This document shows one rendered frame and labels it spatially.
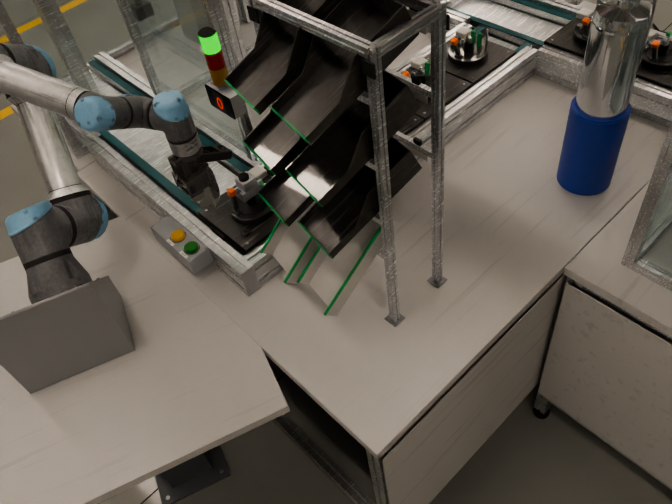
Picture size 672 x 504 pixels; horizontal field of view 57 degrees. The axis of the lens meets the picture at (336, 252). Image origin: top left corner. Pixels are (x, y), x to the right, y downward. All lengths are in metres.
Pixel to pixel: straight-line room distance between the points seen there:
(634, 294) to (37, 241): 1.50
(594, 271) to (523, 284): 0.19
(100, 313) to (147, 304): 0.25
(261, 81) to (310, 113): 0.16
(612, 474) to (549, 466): 0.21
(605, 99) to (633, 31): 0.19
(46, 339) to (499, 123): 1.54
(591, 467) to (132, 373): 1.59
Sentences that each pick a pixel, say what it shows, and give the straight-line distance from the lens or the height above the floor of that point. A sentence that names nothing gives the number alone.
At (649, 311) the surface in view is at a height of 0.86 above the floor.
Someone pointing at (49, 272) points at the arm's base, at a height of 1.15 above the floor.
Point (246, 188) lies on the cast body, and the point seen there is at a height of 1.07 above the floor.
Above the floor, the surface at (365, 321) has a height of 0.86.
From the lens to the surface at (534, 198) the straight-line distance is 1.96.
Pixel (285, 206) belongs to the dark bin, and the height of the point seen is 1.20.
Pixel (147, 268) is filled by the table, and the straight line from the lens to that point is 1.95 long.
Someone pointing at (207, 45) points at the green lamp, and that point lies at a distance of 1.76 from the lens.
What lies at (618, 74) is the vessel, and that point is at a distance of 1.75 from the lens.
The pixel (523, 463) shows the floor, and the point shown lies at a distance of 2.42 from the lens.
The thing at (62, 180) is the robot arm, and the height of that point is 1.22.
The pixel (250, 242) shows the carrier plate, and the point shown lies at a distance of 1.75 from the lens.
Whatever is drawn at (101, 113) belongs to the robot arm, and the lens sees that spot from 1.46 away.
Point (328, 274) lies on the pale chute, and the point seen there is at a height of 1.03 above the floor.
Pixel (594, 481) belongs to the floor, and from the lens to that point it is 2.45.
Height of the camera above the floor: 2.22
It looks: 49 degrees down
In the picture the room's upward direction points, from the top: 10 degrees counter-clockwise
